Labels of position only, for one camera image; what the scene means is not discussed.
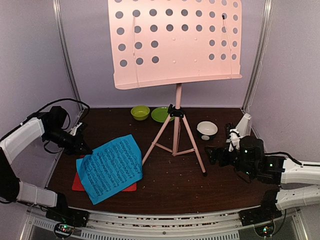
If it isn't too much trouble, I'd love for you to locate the lime green bowl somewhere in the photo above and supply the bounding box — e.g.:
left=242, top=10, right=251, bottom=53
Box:
left=130, top=105, right=150, bottom=121

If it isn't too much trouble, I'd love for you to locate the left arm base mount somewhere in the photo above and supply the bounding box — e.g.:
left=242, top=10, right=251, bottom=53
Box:
left=45, top=199, right=90, bottom=227

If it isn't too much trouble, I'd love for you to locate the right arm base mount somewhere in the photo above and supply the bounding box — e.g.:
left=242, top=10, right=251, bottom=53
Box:
left=238, top=195, right=282, bottom=227

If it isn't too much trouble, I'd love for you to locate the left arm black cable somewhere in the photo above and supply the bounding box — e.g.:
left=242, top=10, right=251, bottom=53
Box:
left=19, top=98, right=91, bottom=131

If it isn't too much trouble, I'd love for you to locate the red sheet music paper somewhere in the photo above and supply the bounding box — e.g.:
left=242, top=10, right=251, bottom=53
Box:
left=72, top=153, right=143, bottom=198

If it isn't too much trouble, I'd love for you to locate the pink music stand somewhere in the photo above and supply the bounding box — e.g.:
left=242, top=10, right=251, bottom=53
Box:
left=106, top=0, right=245, bottom=178

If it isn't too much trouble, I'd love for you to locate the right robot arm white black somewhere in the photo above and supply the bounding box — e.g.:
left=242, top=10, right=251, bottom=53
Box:
left=204, top=136, right=320, bottom=221

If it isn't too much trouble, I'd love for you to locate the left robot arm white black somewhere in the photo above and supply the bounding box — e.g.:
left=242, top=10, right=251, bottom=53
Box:
left=0, top=106, right=93, bottom=222

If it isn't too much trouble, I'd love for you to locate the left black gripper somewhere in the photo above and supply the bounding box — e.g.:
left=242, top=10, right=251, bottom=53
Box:
left=43, top=126, right=92, bottom=156

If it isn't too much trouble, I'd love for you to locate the right aluminium frame post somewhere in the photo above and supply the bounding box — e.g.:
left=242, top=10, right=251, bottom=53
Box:
left=241, top=0, right=274, bottom=113

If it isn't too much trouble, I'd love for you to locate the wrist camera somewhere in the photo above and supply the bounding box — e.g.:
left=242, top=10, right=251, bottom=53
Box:
left=224, top=123, right=242, bottom=152
left=69, top=122, right=83, bottom=136

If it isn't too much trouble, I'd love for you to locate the left aluminium frame post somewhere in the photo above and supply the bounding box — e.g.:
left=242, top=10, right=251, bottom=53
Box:
left=52, top=0, right=81, bottom=101

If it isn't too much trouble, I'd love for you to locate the green plate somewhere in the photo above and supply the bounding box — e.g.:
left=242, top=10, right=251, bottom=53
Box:
left=151, top=107, right=169, bottom=123

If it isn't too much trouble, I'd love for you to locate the white metronome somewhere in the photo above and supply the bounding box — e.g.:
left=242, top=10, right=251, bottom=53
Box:
left=236, top=113, right=252, bottom=137

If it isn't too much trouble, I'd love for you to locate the blue sheet music paper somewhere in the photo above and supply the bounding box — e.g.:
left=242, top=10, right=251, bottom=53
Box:
left=76, top=134, right=143, bottom=205

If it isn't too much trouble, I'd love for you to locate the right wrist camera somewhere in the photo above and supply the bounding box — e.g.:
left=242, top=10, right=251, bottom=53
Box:
left=224, top=123, right=242, bottom=152

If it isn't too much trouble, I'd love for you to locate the white and navy bowl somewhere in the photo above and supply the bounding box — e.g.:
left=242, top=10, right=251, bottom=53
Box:
left=196, top=121, right=218, bottom=141

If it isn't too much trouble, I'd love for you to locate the aluminium front rail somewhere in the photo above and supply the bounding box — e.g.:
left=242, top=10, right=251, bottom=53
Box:
left=18, top=208, right=310, bottom=240

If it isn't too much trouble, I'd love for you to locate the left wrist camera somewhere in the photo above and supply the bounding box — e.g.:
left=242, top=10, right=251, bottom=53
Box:
left=69, top=122, right=83, bottom=136

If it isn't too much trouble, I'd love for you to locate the aluminium frame post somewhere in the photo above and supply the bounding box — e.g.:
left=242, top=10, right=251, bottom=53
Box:
left=52, top=0, right=81, bottom=101
left=241, top=0, right=274, bottom=113

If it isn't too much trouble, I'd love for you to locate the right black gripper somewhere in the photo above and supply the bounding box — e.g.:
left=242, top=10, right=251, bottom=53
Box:
left=204, top=142, right=255, bottom=178

